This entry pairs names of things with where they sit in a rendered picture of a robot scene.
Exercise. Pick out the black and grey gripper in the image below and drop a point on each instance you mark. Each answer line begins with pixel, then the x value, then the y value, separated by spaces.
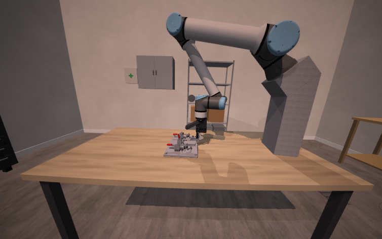
pixel 201 128

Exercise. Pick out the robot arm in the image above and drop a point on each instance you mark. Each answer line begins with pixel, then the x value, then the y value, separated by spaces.
pixel 268 44

